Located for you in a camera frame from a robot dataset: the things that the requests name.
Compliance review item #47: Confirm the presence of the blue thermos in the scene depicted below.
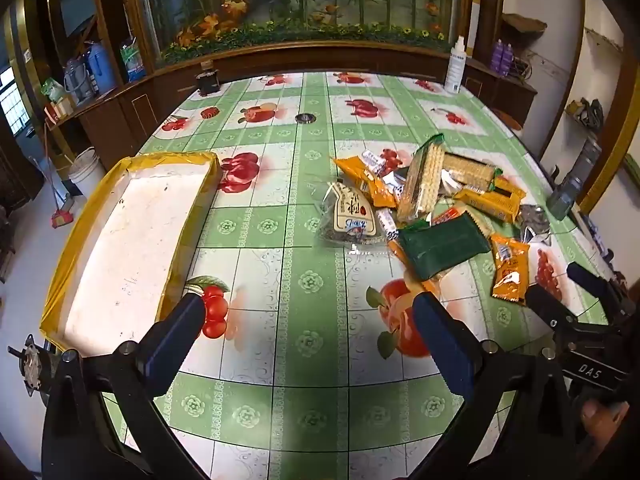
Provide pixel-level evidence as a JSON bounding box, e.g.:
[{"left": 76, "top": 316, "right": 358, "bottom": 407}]
[{"left": 87, "top": 40, "right": 117, "bottom": 95}]

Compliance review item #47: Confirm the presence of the wooden cabinet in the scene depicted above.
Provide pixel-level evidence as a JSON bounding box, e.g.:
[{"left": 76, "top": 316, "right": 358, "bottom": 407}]
[{"left": 45, "top": 0, "right": 538, "bottom": 181}]

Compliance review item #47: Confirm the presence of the green white bag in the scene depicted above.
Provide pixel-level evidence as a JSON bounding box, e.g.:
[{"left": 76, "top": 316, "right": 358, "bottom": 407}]
[{"left": 41, "top": 77, "right": 66, "bottom": 103}]

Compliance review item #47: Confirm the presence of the white tray yellow taped rim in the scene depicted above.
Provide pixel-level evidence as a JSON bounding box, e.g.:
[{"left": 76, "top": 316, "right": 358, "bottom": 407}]
[{"left": 39, "top": 150, "right": 223, "bottom": 361}]

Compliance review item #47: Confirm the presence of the barred window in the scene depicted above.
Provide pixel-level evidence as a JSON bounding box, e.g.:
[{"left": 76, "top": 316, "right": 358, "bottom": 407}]
[{"left": 0, "top": 65, "right": 31, "bottom": 136}]

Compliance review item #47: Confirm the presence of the dark green snack packet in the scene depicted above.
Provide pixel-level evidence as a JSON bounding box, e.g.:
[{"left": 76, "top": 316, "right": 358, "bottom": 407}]
[{"left": 397, "top": 210, "right": 493, "bottom": 282}]

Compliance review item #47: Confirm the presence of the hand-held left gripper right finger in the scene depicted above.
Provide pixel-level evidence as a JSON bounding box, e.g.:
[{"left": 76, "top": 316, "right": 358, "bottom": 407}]
[{"left": 410, "top": 291, "right": 588, "bottom": 480}]

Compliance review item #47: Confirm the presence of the silver foil packet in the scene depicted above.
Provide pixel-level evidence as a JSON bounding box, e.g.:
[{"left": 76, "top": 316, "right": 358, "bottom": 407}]
[{"left": 517, "top": 204, "right": 553, "bottom": 246}]

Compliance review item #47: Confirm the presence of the white plastic bucket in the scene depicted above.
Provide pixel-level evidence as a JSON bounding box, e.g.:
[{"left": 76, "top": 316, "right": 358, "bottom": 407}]
[{"left": 67, "top": 147, "right": 108, "bottom": 198}]

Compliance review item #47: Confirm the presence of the brown wall shelf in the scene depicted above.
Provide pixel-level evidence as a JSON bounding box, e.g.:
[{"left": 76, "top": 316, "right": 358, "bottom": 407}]
[{"left": 501, "top": 12, "right": 548, "bottom": 36}]

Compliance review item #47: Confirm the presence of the white spray bottle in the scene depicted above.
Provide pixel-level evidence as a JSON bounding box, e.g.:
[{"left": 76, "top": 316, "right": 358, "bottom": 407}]
[{"left": 445, "top": 35, "right": 467, "bottom": 95}]

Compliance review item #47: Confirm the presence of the orange cracker packet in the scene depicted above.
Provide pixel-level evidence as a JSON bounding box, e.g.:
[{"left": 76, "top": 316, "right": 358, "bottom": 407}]
[{"left": 454, "top": 177, "right": 527, "bottom": 224}]

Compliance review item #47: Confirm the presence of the person's right hand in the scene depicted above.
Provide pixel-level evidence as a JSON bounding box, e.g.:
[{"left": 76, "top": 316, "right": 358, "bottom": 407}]
[{"left": 580, "top": 401, "right": 633, "bottom": 457}]

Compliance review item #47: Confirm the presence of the small cardboard box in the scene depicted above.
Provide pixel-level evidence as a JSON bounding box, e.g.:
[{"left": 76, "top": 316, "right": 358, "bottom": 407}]
[{"left": 45, "top": 96, "right": 76, "bottom": 123}]

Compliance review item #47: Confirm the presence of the water bottle green label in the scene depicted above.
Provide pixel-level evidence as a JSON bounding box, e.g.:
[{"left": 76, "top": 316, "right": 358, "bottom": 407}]
[{"left": 120, "top": 35, "right": 147, "bottom": 83}]

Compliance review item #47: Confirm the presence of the small orange snack packet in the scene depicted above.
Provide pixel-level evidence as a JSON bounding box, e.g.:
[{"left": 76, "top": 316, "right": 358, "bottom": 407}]
[
  {"left": 490, "top": 232, "right": 532, "bottom": 306},
  {"left": 387, "top": 240, "right": 417, "bottom": 281},
  {"left": 332, "top": 155, "right": 397, "bottom": 208}
]

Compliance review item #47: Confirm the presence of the grey thermos jug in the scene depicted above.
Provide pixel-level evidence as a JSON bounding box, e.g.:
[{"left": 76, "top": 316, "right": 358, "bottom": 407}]
[{"left": 64, "top": 57, "right": 96, "bottom": 106}]

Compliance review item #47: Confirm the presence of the grey metal container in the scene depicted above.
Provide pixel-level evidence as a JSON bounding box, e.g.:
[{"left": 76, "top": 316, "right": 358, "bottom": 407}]
[{"left": 547, "top": 137, "right": 603, "bottom": 221}]

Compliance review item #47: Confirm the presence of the clear seed bag white label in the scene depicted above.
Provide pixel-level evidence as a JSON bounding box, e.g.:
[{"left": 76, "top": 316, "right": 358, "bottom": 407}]
[{"left": 315, "top": 180, "right": 396, "bottom": 248}]

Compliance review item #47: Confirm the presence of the green fruit print tablecloth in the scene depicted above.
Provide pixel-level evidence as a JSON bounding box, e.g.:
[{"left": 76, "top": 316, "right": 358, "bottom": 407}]
[{"left": 100, "top": 71, "right": 608, "bottom": 480}]

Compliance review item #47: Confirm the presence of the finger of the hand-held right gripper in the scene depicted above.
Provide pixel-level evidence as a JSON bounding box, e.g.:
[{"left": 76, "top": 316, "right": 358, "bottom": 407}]
[
  {"left": 566, "top": 261, "right": 628, "bottom": 318},
  {"left": 525, "top": 284, "right": 583, "bottom": 333}
]

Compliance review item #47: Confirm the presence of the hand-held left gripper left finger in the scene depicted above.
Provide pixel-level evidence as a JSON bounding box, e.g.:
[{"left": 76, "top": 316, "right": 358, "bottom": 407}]
[{"left": 40, "top": 291, "right": 211, "bottom": 480}]

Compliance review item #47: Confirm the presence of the red broom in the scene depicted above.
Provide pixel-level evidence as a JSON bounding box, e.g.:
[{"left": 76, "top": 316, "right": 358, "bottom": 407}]
[{"left": 42, "top": 122, "right": 75, "bottom": 230}]

